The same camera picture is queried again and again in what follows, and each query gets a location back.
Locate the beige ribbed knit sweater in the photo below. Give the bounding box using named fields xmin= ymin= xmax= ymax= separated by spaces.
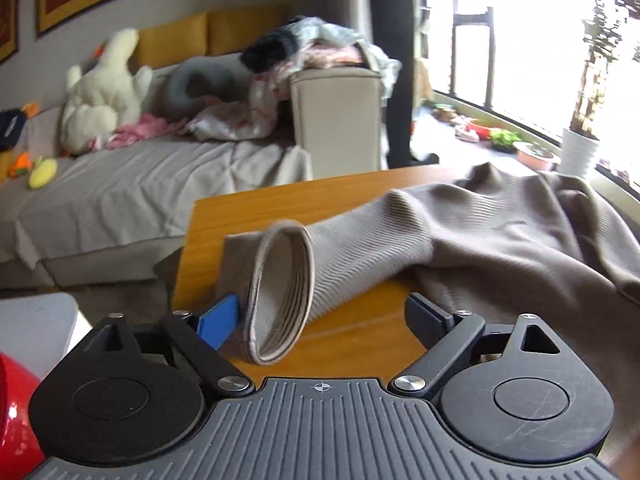
xmin=216 ymin=164 xmax=639 ymax=365

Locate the pile of clothes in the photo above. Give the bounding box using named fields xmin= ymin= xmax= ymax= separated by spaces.
xmin=184 ymin=16 xmax=401 ymax=142

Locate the white box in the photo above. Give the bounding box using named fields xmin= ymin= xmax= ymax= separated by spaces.
xmin=0 ymin=292 xmax=91 ymax=379

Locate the grey sofa bed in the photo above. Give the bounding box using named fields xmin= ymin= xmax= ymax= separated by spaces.
xmin=1 ymin=67 xmax=383 ymax=289

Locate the pink bowl planter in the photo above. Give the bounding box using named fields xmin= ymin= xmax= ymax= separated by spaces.
xmin=513 ymin=141 xmax=560 ymax=171

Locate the green leafy tray plant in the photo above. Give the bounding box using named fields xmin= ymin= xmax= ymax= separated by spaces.
xmin=489 ymin=128 xmax=522 ymax=154

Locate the red round object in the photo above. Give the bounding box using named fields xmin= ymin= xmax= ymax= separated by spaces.
xmin=0 ymin=354 xmax=44 ymax=480

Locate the pink cloth on sofa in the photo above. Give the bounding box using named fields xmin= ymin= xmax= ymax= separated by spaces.
xmin=88 ymin=114 xmax=188 ymax=153

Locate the white ribbed plant pot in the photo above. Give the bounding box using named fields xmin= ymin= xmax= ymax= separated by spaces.
xmin=558 ymin=129 xmax=600 ymax=178

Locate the yellow plush toy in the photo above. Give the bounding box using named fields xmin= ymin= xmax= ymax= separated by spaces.
xmin=28 ymin=158 xmax=58 ymax=190

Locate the orange plush toy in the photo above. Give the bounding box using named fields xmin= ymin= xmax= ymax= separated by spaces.
xmin=8 ymin=152 xmax=34 ymax=179

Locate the white plush duck toy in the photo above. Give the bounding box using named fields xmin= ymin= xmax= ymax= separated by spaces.
xmin=61 ymin=28 xmax=153 ymax=155

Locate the grey neck pillow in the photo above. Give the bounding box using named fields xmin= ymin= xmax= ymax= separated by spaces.
xmin=156 ymin=53 xmax=253 ymax=122

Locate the black cap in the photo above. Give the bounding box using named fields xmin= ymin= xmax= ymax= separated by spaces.
xmin=0 ymin=108 xmax=27 ymax=152

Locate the yellow cushion left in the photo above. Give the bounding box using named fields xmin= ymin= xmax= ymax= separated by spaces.
xmin=134 ymin=12 xmax=208 ymax=70

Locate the yellow cushion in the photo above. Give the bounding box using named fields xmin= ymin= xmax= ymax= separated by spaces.
xmin=207 ymin=3 xmax=291 ymax=56
xmin=134 ymin=12 xmax=208 ymax=70

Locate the yellow cushion right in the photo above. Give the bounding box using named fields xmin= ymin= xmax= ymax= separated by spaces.
xmin=207 ymin=3 xmax=291 ymax=56

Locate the tall green bamboo plant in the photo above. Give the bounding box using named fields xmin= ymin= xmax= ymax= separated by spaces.
xmin=570 ymin=0 xmax=639 ymax=140

